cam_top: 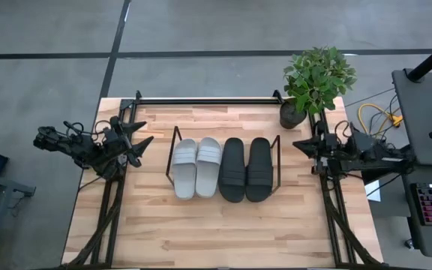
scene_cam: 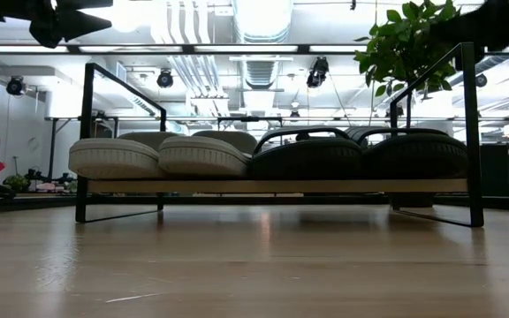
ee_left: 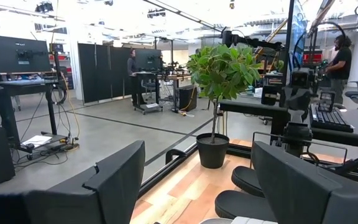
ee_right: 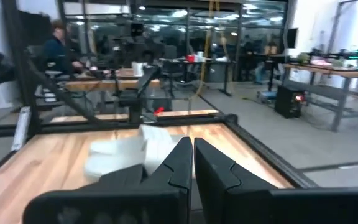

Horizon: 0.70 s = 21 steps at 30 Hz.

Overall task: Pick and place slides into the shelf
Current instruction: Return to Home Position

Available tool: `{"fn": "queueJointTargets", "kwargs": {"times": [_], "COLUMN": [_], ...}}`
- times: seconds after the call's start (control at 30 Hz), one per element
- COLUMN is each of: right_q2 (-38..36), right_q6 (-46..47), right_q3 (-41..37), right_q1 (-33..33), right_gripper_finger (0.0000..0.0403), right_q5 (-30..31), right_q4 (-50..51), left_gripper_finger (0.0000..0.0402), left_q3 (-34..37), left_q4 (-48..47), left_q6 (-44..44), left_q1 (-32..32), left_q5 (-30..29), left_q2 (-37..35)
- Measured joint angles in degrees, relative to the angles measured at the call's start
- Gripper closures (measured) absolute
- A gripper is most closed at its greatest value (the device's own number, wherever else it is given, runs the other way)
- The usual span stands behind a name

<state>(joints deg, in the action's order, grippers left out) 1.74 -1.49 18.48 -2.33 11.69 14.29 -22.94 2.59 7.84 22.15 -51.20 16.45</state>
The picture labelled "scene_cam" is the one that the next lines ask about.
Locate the black rubber slide sandal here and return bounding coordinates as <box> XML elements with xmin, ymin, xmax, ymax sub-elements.
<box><xmin>249</xmin><ymin>125</ymin><xmax>364</xmax><ymax>181</ymax></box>
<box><xmin>345</xmin><ymin>125</ymin><xmax>470</xmax><ymax>180</ymax></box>

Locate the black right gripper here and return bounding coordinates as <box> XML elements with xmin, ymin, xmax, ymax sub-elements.
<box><xmin>429</xmin><ymin>0</ymin><xmax>509</xmax><ymax>52</ymax></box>

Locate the black aluminium rig frame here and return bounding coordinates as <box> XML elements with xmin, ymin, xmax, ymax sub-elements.
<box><xmin>0</xmin><ymin>193</ymin><xmax>509</xmax><ymax>216</ymax></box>

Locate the grey rubber slide sandal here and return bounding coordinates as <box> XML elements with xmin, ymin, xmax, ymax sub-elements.
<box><xmin>157</xmin><ymin>129</ymin><xmax>259</xmax><ymax>179</ymax></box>
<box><xmin>67</xmin><ymin>130</ymin><xmax>180</xmax><ymax>180</ymax></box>

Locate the black metal wooden shoe shelf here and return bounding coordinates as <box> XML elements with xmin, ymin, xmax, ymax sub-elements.
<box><xmin>74</xmin><ymin>42</ymin><xmax>485</xmax><ymax>229</ymax></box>

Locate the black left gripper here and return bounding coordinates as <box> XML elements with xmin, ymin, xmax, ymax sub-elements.
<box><xmin>27</xmin><ymin>0</ymin><xmax>114</xmax><ymax>49</ymax></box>

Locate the black ceiling light track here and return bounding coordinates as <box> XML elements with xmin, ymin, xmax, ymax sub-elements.
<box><xmin>0</xmin><ymin>42</ymin><xmax>509</xmax><ymax>56</ymax></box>

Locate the black partition wall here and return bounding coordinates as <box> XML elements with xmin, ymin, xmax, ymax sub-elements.
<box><xmin>480</xmin><ymin>141</ymin><xmax>509</xmax><ymax>198</ymax></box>

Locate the silver ventilation duct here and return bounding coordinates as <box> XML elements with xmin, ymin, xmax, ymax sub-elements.
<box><xmin>231</xmin><ymin>0</ymin><xmax>294</xmax><ymax>92</ymax></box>

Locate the small green background plant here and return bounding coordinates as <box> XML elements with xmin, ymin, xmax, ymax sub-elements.
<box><xmin>2</xmin><ymin>174</ymin><xmax>31</xmax><ymax>194</ymax></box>

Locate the green potted plant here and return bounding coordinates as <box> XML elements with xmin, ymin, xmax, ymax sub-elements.
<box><xmin>352</xmin><ymin>0</ymin><xmax>464</xmax><ymax>209</ymax></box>

